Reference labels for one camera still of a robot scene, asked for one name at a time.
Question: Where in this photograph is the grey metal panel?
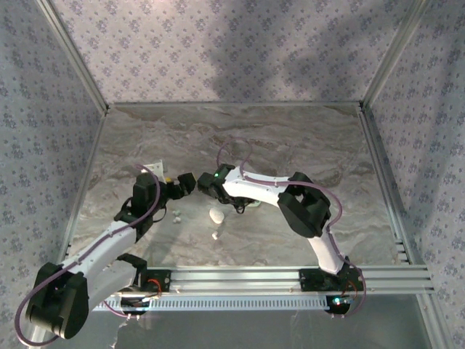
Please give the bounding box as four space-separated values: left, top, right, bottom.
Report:
39 310 435 349

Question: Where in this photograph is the white paper scrap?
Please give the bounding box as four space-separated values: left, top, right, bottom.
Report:
108 321 128 349

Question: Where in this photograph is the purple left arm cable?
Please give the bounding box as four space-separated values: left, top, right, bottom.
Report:
14 163 163 346

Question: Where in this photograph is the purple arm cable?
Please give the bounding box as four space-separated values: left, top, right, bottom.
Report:
14 163 163 346
217 141 366 319

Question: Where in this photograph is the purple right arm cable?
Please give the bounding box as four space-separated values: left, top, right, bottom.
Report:
217 141 366 319

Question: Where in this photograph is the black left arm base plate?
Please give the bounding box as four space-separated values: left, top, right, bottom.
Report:
143 268 172 294

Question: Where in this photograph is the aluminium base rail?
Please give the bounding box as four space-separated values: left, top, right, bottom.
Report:
145 266 436 294

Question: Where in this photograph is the white slotted cable duct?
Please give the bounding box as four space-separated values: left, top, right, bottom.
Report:
92 294 330 312

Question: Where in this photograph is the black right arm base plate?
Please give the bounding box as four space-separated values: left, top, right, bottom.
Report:
299 268 367 292

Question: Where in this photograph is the aluminium frame post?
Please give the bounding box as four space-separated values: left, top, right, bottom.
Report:
36 0 110 114
27 325 52 349
416 293 450 349
361 0 429 110

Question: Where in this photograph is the wide aluminium frame floor rail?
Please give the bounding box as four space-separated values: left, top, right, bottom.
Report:
357 105 417 266

